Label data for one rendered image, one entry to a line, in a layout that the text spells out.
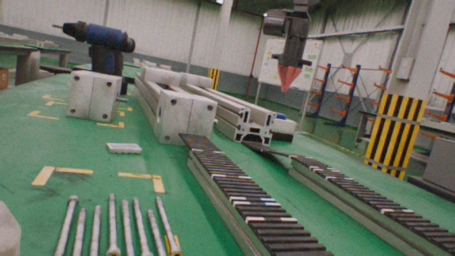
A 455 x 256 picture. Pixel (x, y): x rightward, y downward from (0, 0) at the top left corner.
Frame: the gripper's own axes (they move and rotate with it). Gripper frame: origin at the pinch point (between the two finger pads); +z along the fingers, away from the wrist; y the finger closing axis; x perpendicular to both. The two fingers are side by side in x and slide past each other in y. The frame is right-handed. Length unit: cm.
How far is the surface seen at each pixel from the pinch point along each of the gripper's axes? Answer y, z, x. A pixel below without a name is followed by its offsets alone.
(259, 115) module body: 10.5, 7.6, 9.2
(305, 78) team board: -302, -27, -448
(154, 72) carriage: 35.1, 3.4, -18.8
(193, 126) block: 30.5, 10.3, 22.2
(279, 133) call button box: 0.5, 12.2, 4.2
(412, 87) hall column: -251, -29, -169
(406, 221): 13, 11, 55
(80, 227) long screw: 46, 14, 53
